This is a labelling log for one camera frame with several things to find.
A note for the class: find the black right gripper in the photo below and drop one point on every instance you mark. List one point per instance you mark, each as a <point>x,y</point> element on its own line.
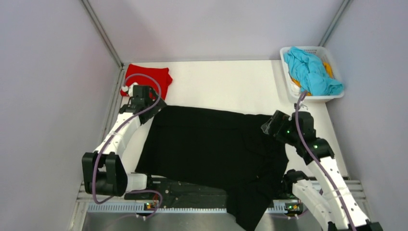
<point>280,118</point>

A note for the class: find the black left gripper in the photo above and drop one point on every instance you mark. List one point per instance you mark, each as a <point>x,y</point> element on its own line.
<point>161,105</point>

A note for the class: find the black t shirt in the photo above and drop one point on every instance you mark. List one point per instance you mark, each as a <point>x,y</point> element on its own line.
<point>219,149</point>

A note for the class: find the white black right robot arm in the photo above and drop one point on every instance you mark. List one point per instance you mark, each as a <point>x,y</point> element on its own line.
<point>335,208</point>

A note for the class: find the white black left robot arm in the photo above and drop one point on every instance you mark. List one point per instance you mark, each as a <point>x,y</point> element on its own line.
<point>103,170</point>

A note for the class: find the folded red t shirt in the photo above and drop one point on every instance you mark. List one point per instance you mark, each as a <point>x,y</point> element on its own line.
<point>160,75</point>

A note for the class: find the light blue t shirt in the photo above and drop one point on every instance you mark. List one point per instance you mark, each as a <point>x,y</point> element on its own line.
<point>297,54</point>

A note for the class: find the orange t shirt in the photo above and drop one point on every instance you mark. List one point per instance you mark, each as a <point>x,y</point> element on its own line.
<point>314,77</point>

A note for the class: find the white plastic laundry basket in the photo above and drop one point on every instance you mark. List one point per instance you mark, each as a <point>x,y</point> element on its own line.
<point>294,91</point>

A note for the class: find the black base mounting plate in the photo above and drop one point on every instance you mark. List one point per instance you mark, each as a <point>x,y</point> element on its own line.
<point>177,195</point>

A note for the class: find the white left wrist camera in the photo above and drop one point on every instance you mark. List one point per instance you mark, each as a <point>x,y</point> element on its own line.
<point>127,91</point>

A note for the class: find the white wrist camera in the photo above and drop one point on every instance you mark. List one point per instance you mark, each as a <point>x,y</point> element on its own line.
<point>127,91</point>
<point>301,107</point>

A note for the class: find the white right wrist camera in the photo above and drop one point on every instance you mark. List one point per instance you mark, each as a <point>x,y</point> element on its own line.
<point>301,107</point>

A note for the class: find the grey slotted cable duct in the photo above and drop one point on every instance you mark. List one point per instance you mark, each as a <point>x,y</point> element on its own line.
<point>134,207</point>

